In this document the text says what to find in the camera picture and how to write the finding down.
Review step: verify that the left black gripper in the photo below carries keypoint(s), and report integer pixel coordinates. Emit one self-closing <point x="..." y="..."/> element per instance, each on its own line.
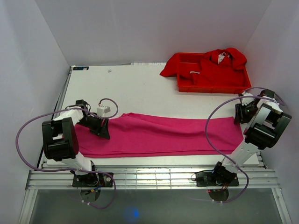
<point x="103" y="131"/>

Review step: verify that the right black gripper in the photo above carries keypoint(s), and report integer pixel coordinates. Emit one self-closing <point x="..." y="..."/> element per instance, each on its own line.
<point x="239" y="116"/>

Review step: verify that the pink trousers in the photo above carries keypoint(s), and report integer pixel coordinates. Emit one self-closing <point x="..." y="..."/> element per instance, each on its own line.
<point x="140" y="135"/>

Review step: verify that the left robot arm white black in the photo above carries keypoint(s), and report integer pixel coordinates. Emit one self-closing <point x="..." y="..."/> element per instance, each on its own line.
<point x="60" y="142"/>

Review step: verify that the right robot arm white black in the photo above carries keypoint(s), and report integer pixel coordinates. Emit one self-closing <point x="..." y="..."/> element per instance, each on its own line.
<point x="265" y="121"/>

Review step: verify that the red trousers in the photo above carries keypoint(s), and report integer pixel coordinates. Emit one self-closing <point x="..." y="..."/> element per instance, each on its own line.
<point x="220" y="67"/>

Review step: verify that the red plastic bin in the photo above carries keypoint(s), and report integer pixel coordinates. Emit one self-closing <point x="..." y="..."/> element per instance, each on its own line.
<point x="185" y="86"/>

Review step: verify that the blue label sticker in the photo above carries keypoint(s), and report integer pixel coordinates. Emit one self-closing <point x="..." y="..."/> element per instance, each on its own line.
<point x="81" y="68"/>

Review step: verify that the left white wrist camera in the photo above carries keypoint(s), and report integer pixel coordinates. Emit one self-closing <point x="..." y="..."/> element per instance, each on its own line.
<point x="102" y="110"/>

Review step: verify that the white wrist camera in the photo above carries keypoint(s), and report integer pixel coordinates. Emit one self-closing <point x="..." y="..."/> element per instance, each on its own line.
<point x="102" y="110"/>
<point x="247" y="98"/>

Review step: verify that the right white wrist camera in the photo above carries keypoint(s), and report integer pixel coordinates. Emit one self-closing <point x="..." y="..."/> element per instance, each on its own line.
<point x="247" y="98"/>

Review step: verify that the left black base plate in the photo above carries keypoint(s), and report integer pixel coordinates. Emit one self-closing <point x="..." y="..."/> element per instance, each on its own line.
<point x="106" y="180"/>

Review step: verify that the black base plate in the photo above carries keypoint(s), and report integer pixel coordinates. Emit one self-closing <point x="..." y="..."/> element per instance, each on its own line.
<point x="106" y="180"/>
<point x="207" y="178"/>

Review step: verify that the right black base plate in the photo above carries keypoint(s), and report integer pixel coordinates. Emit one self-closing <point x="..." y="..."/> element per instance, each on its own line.
<point x="207" y="178"/>

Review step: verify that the aluminium rail frame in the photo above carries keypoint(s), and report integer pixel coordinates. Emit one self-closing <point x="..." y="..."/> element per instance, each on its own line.
<point x="151" y="178"/>

